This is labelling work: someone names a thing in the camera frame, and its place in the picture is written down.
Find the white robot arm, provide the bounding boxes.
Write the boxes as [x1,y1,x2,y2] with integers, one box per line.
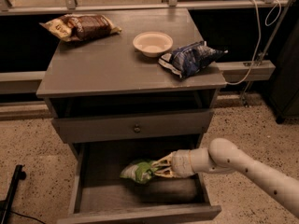
[151,138,299,217]

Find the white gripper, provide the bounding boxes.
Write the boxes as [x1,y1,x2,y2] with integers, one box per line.
[151,150,191,178]

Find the brown chip bag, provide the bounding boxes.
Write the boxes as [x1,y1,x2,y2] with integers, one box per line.
[40,14,121,42]

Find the blue chip bag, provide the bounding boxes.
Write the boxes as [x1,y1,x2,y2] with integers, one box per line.
[158,41,227,78]

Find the metal railing frame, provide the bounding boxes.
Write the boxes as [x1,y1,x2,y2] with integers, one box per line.
[0,0,299,17]

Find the black pole with cable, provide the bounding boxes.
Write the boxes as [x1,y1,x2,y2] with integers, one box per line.
[0,164,47,224]

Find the closed grey upper drawer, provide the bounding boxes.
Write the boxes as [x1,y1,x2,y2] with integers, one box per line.
[52,109,213,144]

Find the slanted metal stand pole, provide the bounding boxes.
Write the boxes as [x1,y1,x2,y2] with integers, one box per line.
[236,0,294,107]

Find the open grey lower drawer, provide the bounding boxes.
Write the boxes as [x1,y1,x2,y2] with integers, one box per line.
[57,135,221,224]

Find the round metal drawer knob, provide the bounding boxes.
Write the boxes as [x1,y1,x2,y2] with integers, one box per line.
[134,124,141,133]

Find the grey wooden drawer cabinet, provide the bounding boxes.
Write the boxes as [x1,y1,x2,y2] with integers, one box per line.
[36,8,227,224]

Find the green rice chip bag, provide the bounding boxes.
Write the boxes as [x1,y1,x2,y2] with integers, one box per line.
[120,159,157,184]

